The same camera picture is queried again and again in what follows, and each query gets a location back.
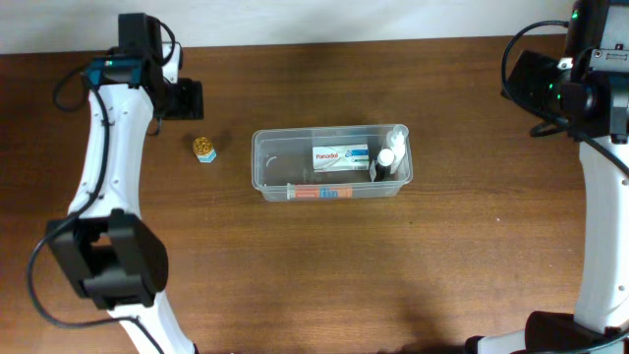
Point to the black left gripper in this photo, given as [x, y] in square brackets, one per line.
[192, 101]

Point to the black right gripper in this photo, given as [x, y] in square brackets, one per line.
[538, 69]

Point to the small jar gold lid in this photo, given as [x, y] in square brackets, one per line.
[204, 150]

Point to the orange tube white cap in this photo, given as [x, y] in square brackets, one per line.
[318, 192]

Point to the white Panadol box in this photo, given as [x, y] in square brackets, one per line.
[341, 158]

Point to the white squeeze bottle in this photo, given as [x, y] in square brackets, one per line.
[396, 141]

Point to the dark bottle white cap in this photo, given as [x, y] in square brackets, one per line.
[381, 165]

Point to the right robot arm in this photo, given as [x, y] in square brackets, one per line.
[596, 39]

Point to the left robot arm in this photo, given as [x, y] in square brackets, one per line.
[106, 252]

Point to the clear plastic container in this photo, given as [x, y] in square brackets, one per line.
[282, 157]

